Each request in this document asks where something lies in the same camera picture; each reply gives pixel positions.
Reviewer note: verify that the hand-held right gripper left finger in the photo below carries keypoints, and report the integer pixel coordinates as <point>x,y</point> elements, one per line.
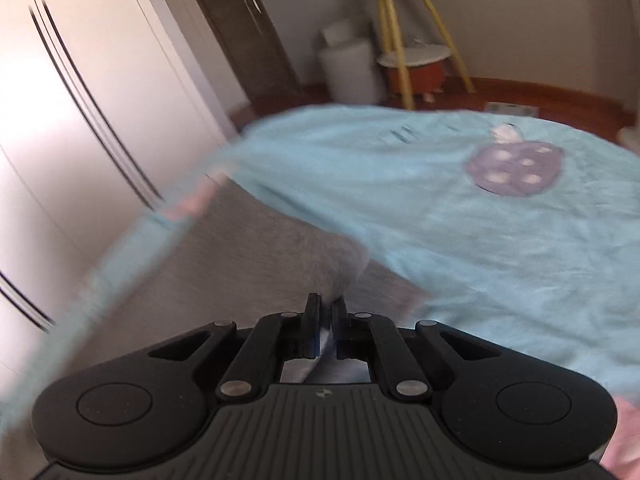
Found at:
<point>312,321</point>

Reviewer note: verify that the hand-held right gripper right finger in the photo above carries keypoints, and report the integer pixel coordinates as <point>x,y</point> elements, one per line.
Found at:
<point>339,322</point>

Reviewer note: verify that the grey pants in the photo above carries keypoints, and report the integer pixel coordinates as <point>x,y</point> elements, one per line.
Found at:
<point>280,260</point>

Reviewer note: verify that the light blue printed blanket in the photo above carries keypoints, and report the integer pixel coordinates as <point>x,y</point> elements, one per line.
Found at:
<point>425,210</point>

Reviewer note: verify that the white trash bin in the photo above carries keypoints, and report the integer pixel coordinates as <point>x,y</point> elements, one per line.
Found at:
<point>350,67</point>

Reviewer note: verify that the orange round pot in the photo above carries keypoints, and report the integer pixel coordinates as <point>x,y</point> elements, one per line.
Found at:
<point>417,76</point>

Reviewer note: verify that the yellow-legged side table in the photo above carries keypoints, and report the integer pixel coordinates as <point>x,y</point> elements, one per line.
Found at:
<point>395,25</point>

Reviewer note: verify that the dark brown door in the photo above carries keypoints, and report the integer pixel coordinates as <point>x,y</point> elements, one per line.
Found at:
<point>240,25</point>

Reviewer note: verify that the white wardrobe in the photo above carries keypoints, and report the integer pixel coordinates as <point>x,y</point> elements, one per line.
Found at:
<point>90,85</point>

